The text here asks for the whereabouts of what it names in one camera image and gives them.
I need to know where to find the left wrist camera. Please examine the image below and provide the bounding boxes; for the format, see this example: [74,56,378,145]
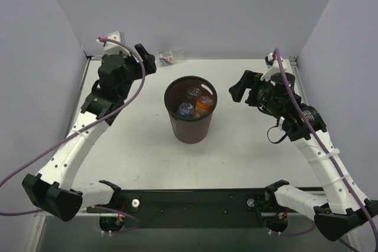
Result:
[96,31,129,55]

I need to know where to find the clear plastic bottle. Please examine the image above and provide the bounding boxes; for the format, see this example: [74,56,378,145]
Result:
[184,87,202,103]

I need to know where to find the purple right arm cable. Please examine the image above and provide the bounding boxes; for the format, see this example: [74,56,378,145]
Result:
[273,47,378,250]

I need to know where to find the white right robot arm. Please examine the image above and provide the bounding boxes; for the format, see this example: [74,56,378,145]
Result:
[229,70,377,241]

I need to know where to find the blue label plastic bottle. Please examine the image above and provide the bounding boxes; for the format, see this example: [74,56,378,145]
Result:
[177,102,195,119]

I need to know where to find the orange label plastic bottle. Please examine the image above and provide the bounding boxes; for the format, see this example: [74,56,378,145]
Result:
[193,95,214,119]

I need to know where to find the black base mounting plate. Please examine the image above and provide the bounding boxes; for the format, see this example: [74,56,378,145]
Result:
[85,188,299,232]

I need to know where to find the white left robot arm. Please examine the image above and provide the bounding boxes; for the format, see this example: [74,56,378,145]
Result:
[22,44,157,222]

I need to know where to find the brown plastic waste bin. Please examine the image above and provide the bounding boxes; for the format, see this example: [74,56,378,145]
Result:
[164,76,218,144]

